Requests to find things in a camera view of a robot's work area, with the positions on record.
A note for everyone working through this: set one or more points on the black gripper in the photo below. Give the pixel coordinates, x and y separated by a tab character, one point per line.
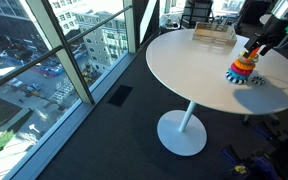
275	30

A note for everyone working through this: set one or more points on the orange rod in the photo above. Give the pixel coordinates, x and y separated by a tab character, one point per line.
254	52

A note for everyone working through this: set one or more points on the wooden tray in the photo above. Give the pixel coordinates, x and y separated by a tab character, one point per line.
214	33

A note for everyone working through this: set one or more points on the black office chair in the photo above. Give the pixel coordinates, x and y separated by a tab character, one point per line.
197	13

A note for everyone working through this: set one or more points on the black and blue clamp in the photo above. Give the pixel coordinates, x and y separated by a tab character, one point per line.
264	131
250	165

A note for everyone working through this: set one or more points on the dark floor vent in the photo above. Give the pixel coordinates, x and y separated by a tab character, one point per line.
120	95

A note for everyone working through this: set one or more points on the dark window handrail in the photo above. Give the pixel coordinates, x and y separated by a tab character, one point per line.
44	56

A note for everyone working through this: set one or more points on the white table pedestal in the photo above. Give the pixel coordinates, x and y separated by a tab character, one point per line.
182	133

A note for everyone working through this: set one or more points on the grey window frame post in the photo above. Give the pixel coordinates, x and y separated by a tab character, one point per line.
62	53
129	30

